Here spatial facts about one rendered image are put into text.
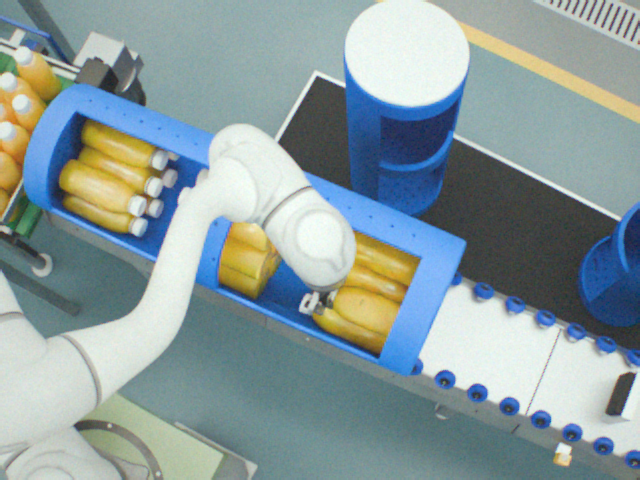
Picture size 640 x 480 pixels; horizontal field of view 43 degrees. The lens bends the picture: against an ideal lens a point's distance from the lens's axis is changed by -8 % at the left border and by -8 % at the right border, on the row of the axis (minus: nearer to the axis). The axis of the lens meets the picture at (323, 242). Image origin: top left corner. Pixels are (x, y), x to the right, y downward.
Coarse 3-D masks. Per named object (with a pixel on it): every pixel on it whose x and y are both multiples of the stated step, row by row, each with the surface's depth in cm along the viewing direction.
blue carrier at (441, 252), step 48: (96, 96) 171; (48, 144) 164; (192, 144) 165; (48, 192) 181; (336, 192) 163; (144, 240) 182; (384, 240) 157; (432, 240) 158; (288, 288) 181; (432, 288) 153; (336, 336) 172
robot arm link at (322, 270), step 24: (312, 192) 132; (288, 216) 129; (312, 216) 124; (336, 216) 125; (288, 240) 126; (312, 240) 124; (336, 240) 124; (288, 264) 133; (312, 264) 125; (336, 264) 127
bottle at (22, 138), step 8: (16, 128) 184; (24, 128) 187; (16, 136) 183; (24, 136) 185; (8, 144) 183; (16, 144) 184; (24, 144) 185; (8, 152) 185; (16, 152) 185; (24, 152) 187; (16, 160) 190; (24, 160) 190
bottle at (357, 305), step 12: (348, 288) 165; (360, 288) 166; (336, 300) 165; (348, 300) 164; (360, 300) 163; (372, 300) 163; (384, 300) 164; (336, 312) 166; (348, 312) 164; (360, 312) 163; (372, 312) 163; (384, 312) 162; (396, 312) 162; (360, 324) 165; (372, 324) 163; (384, 324) 162
